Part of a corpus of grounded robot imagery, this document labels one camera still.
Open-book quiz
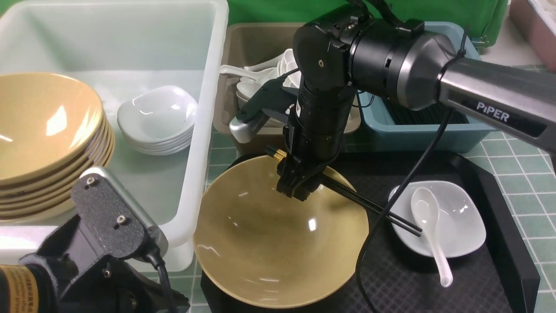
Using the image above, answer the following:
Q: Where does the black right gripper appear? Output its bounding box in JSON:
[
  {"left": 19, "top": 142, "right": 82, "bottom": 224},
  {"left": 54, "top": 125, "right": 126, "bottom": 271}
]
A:
[{"left": 277, "top": 80, "right": 357, "bottom": 201}]

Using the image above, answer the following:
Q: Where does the pile of white spoons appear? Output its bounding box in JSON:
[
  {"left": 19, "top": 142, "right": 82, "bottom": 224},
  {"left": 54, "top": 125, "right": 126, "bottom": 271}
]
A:
[{"left": 218, "top": 48, "right": 301, "bottom": 132}]

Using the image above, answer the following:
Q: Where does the stack of yellow bowls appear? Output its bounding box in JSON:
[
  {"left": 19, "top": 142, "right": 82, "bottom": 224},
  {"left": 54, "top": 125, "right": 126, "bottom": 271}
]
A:
[{"left": 0, "top": 73, "right": 116, "bottom": 225}]

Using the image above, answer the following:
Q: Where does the yellow noodle bowl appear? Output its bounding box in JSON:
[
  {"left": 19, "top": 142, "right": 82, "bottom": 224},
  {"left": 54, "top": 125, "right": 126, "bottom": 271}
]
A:
[{"left": 193, "top": 155, "right": 369, "bottom": 309}]

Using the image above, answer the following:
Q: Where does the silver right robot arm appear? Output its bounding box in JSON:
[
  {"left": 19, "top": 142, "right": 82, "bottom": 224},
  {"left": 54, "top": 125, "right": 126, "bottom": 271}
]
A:
[{"left": 277, "top": 0, "right": 556, "bottom": 200}]

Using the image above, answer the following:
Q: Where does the black chopstick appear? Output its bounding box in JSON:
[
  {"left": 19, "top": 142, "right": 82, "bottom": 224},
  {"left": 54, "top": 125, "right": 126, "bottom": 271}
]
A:
[
  {"left": 265, "top": 147, "right": 422, "bottom": 236},
  {"left": 264, "top": 149, "right": 421, "bottom": 237}
]

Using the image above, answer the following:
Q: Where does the white square sauce dish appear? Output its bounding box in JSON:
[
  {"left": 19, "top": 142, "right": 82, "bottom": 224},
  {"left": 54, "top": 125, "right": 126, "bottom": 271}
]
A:
[{"left": 391, "top": 180, "right": 486, "bottom": 258}]

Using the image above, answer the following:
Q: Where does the pink container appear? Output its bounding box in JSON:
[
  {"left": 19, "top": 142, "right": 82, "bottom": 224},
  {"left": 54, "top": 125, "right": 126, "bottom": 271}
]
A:
[{"left": 509, "top": 0, "right": 556, "bottom": 73}]

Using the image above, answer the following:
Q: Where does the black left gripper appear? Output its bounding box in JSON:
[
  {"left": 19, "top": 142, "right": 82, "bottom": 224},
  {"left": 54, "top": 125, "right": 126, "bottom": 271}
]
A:
[{"left": 17, "top": 215, "right": 190, "bottom": 313}]

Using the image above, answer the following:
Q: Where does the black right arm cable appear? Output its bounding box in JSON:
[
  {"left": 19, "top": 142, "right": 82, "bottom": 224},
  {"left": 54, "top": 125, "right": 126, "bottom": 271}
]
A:
[{"left": 355, "top": 109, "right": 454, "bottom": 313}]

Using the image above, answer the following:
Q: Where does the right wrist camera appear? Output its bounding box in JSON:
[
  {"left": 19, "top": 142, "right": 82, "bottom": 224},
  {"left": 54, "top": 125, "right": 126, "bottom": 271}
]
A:
[{"left": 229, "top": 77, "right": 299, "bottom": 144}]

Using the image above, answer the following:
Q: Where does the stack of white dishes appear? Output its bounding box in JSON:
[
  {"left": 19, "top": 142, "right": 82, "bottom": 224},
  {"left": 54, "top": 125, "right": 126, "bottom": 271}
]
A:
[{"left": 117, "top": 86, "right": 198, "bottom": 155}]

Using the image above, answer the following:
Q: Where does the bundle of black chopsticks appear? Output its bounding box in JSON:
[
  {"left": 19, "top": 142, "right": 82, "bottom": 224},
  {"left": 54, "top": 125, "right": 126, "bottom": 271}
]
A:
[{"left": 382, "top": 99, "right": 448, "bottom": 125}]

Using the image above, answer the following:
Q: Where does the blue plastic chopstick bin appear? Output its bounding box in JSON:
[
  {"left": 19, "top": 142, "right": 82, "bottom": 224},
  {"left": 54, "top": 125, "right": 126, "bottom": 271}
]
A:
[{"left": 349, "top": 21, "right": 494, "bottom": 152}]

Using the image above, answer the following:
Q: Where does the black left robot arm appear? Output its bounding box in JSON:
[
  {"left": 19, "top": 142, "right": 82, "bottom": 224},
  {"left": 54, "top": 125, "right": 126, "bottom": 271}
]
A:
[{"left": 1, "top": 215, "right": 191, "bottom": 313}]

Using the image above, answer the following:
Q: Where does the brown plastic spoon bin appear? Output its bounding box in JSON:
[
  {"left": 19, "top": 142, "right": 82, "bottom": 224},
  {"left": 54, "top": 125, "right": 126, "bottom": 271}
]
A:
[{"left": 213, "top": 23, "right": 361, "bottom": 153}]

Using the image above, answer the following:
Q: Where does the white ceramic soup spoon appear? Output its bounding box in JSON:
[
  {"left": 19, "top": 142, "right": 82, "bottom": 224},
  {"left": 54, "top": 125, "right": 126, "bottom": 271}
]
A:
[{"left": 410, "top": 187, "right": 453, "bottom": 288}]

